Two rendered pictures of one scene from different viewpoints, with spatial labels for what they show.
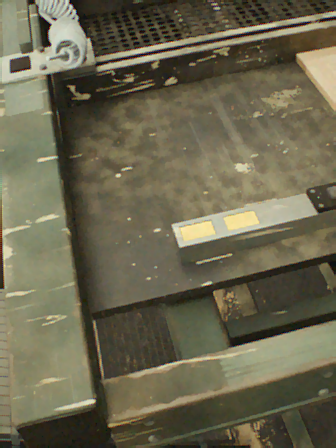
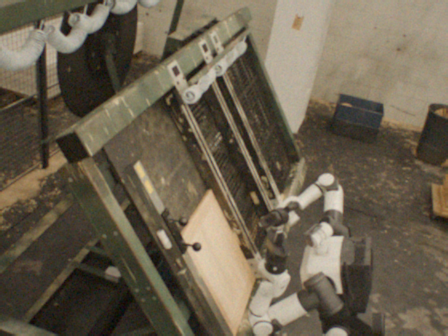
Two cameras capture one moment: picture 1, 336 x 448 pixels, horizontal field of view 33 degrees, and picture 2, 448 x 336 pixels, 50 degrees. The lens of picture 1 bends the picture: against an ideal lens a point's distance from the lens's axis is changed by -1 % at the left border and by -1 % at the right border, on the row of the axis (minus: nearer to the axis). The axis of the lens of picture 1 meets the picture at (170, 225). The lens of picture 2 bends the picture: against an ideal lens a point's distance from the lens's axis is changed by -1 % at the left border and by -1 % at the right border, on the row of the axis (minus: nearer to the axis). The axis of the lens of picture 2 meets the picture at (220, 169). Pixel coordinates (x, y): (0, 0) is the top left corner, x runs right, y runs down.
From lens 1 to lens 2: 1.02 m
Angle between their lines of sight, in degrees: 23
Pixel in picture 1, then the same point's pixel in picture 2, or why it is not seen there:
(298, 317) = not seen: hidden behind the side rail
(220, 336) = not seen: hidden behind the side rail
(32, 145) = (150, 93)
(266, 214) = (154, 195)
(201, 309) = (111, 182)
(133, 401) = (89, 168)
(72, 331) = (105, 139)
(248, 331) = not seen: hidden behind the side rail
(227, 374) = (106, 198)
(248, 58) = (203, 169)
